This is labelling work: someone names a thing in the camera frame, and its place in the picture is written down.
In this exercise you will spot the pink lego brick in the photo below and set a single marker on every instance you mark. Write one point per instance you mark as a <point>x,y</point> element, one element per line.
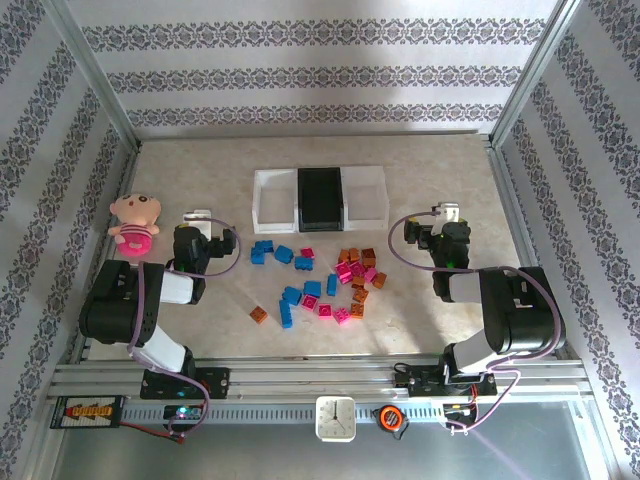
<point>325,311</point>
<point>347,278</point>
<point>343,268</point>
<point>310,302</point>
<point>342,315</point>
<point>359,270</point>
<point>371,275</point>
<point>307,253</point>

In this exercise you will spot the long blue lego brick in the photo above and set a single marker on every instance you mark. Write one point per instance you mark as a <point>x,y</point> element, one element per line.
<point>286,315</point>

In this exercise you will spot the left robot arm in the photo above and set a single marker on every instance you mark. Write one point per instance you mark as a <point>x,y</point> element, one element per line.
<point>120,300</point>

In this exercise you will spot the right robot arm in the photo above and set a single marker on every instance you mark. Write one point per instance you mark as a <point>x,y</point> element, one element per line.
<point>520,310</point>

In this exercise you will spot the white plastic bin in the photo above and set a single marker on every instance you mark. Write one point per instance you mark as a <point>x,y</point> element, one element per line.
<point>367,223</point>
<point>275,228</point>

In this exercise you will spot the pink plush doll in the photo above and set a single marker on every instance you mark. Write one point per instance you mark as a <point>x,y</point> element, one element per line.
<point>132,240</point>

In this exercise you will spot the black plastic bin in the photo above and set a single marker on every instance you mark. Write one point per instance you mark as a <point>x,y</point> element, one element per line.
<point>320,200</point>

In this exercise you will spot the small lit hub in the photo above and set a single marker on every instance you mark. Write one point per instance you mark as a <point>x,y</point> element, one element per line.
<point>192,414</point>

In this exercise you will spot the orange black tape measure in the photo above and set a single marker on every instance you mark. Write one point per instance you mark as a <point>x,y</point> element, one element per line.
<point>389,416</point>

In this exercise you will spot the grey metal panel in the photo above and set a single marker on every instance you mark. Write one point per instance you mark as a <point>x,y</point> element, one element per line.
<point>500,450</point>

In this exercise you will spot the white square clock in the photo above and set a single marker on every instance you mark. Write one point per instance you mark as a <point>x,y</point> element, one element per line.
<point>327,430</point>

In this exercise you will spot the black charger board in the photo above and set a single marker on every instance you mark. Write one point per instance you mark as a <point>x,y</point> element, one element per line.
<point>62,422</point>

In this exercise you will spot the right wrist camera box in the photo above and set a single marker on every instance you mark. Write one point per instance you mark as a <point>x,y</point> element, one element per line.
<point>448,210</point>

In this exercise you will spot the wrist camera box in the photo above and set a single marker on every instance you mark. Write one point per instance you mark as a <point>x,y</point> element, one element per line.
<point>448,210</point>
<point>200,215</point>

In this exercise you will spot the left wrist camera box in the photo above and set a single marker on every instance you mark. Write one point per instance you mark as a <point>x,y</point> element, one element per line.
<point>200,215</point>

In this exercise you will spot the aluminium side rail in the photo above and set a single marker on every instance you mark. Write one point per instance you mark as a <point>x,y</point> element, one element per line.
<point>127,175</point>
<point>512,200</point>

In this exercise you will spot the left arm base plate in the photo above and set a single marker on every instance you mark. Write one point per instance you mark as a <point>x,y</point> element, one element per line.
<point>217,382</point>

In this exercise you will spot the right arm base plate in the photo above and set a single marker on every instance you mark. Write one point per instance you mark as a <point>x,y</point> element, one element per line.
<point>420,382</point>

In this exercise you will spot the aluminium mounting rail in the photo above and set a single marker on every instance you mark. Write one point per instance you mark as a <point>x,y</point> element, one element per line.
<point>310,375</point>

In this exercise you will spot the aluminium frame post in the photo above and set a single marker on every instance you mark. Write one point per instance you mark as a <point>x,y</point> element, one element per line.
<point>532,75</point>
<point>95,75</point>

